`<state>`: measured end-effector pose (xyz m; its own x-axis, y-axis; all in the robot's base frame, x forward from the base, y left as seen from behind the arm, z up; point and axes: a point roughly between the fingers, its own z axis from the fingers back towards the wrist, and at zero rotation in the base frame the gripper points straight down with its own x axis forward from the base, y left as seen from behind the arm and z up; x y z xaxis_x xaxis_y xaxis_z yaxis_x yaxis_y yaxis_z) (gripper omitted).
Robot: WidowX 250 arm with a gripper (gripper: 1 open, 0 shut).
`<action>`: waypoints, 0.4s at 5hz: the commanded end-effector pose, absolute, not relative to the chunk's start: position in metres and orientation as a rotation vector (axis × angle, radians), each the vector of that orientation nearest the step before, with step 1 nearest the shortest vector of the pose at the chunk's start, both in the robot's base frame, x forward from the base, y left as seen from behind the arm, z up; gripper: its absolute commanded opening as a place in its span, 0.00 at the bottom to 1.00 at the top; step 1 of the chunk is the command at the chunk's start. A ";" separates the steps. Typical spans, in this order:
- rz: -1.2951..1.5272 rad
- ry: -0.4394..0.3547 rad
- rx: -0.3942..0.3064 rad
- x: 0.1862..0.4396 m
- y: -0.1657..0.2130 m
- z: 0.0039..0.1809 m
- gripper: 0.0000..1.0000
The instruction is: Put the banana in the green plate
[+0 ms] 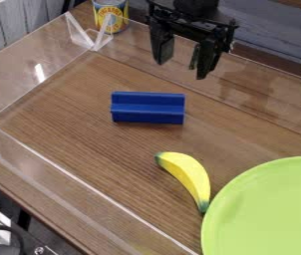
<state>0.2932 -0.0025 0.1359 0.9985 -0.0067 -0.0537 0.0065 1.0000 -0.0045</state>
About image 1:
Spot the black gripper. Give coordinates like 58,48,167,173
147,0,238,80

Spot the yellow toy banana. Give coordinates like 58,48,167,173
154,151,210,213

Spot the green plate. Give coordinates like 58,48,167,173
201,156,301,255

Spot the yellow labelled tin can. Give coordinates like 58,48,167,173
93,0,130,34

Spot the blue plastic block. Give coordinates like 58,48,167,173
111,92,185,125

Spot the clear acrylic corner bracket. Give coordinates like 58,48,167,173
64,12,114,52

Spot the clear acrylic barrier wall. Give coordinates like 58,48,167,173
0,23,204,255

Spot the black cable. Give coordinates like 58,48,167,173
0,224,28,255

